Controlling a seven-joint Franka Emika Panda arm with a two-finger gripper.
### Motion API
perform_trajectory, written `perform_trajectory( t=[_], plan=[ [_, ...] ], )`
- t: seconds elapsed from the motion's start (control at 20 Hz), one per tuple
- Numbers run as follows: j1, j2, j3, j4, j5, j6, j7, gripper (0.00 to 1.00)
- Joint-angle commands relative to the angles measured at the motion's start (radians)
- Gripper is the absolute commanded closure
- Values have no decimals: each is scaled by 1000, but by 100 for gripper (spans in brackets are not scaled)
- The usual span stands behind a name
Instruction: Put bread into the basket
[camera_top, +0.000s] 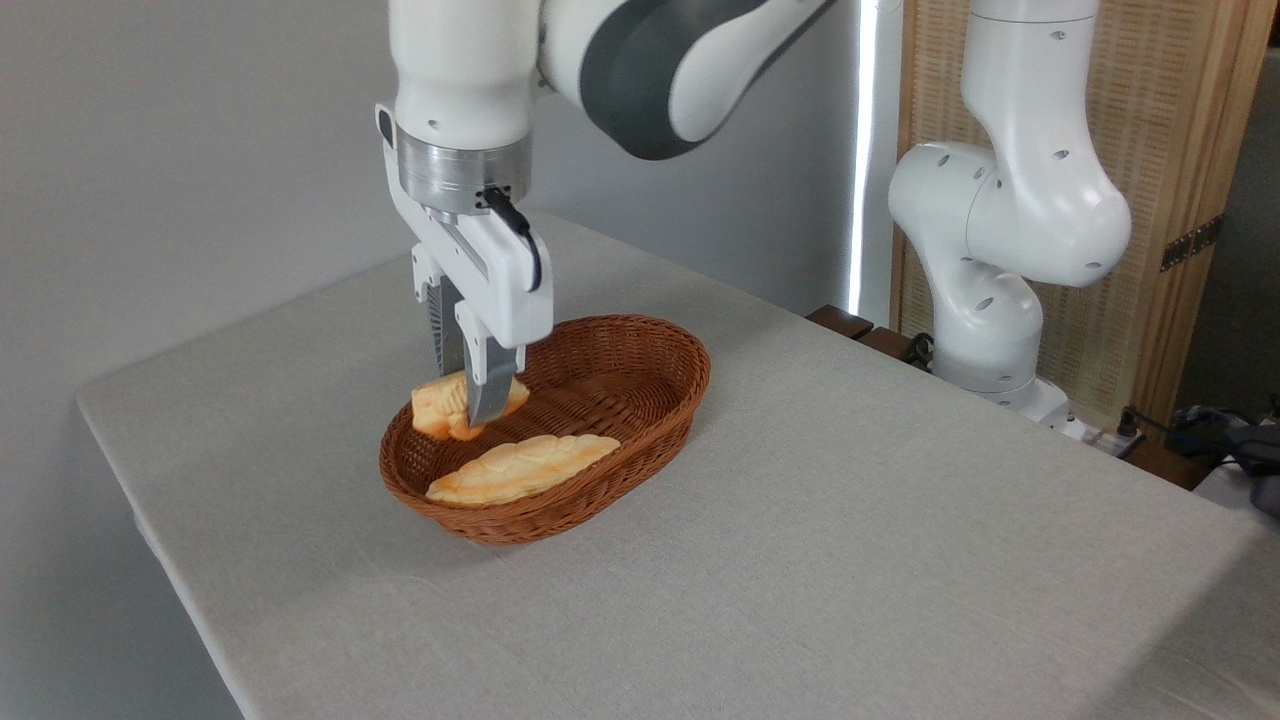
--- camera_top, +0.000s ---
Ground grey tablecloth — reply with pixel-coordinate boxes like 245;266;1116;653
75;210;1280;720

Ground long leaf-shaped bread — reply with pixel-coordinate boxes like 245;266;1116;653
425;433;622;507

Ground white power strip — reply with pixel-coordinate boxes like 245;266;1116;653
1060;418;1143;460

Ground brown wooden board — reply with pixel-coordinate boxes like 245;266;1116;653
1122;440;1218;492

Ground round golden bread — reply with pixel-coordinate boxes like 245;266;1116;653
411;370;531;443

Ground dark brown wooden block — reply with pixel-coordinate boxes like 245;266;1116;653
806;305;875;342
858;326;933;368

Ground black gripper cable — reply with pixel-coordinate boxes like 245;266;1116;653
478;186;544;293

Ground black cable bundle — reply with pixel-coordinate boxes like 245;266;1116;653
1135;398;1280;466

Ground wooden woven folding screen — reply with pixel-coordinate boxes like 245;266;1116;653
895;0;1280;431

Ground brass screen hinge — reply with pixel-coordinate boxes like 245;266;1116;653
1160;215;1224;273

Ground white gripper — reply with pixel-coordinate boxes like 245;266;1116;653
376;102;555;427

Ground dark grey bag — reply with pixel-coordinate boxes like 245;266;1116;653
1222;425;1280;519

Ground brown oval wicker basket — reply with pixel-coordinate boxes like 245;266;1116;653
378;314;713;546

